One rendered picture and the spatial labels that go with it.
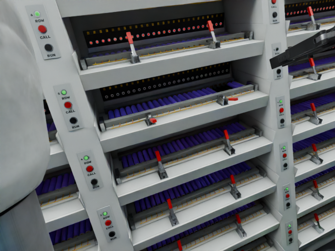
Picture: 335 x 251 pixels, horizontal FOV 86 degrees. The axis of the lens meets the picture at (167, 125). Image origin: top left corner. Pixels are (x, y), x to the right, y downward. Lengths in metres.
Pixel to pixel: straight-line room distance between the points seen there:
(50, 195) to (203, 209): 0.53
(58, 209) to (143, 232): 0.29
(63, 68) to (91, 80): 0.07
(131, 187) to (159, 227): 0.19
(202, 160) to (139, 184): 0.24
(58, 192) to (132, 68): 0.45
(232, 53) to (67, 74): 0.50
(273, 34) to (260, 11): 0.09
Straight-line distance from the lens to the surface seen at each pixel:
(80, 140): 0.56
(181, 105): 0.63
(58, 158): 0.59
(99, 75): 0.55
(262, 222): 1.00
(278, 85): 0.80
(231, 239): 0.93
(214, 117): 0.64
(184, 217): 0.75
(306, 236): 1.25
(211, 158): 0.70
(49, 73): 0.56
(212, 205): 0.78
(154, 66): 0.56
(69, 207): 0.67
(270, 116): 0.79
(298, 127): 0.95
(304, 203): 1.12
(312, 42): 0.50
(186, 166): 0.66
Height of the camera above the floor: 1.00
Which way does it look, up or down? 13 degrees down
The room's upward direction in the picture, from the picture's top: 12 degrees counter-clockwise
